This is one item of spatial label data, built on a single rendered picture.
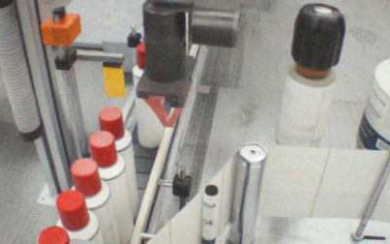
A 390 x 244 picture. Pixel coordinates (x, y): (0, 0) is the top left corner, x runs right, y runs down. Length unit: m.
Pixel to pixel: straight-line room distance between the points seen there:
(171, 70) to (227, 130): 0.32
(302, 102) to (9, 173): 0.58
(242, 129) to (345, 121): 0.23
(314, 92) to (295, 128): 0.08
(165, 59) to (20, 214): 0.42
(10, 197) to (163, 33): 0.47
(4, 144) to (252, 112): 0.54
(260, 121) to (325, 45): 0.29
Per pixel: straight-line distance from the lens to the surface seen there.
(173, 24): 0.56
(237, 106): 0.94
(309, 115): 0.74
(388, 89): 0.83
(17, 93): 0.54
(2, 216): 0.85
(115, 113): 0.59
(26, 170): 0.92
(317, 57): 0.69
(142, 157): 0.82
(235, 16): 0.55
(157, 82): 0.60
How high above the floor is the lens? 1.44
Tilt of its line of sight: 39 degrees down
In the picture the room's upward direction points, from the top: 1 degrees clockwise
